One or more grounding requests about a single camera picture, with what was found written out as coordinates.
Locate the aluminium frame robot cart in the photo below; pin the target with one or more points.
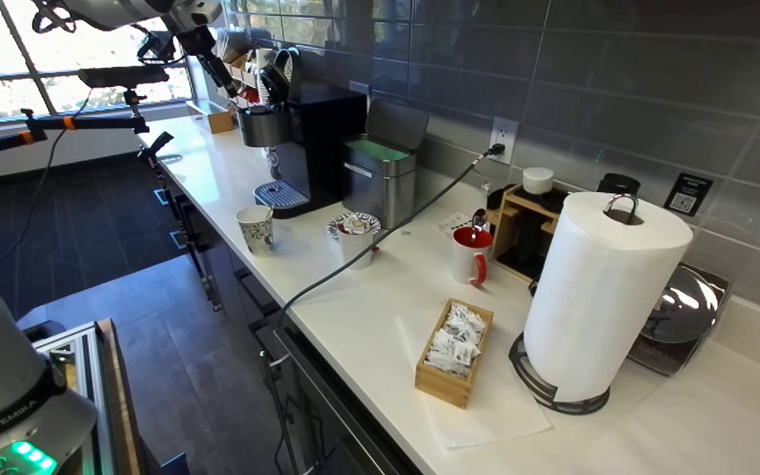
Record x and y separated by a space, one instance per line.
90 387

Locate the white sugar packet pile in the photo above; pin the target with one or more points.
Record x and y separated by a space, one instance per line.
455 338

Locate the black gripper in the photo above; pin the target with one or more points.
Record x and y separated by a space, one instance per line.
197 41

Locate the wooden countertop organizer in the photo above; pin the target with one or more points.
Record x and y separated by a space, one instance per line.
521 227

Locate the white wall outlet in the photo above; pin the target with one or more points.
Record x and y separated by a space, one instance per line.
506 134

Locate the black boom pole orange bands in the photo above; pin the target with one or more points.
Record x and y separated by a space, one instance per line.
46 127

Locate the small wooden box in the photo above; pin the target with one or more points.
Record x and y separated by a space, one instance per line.
222 119

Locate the black paper towel holder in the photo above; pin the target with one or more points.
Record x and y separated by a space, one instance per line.
574 408

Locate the dark base cabinet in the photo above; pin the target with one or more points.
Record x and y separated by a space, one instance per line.
250 387

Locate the blue patterned paper bowl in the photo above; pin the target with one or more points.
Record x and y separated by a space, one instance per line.
355 235

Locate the steel bin with green liner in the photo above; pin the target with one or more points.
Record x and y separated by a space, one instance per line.
384 189

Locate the patterned paper cup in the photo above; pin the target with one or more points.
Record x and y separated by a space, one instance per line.
256 231

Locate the small white cup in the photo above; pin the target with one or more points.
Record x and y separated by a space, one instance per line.
537 180

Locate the white paper towel roll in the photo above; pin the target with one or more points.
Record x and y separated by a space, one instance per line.
601 298

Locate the wooden packet box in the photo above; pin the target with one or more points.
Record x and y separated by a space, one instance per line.
438 387

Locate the black tripod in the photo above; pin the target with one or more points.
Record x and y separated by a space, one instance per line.
197 255

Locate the black QR code sign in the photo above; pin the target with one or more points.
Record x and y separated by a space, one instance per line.
688 193

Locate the white mug with red inside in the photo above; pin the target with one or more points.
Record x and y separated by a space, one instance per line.
470 255

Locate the black pod coffee maker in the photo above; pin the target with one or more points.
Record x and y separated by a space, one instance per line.
330 134

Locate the black camera on stand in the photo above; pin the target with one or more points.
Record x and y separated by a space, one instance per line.
120 75

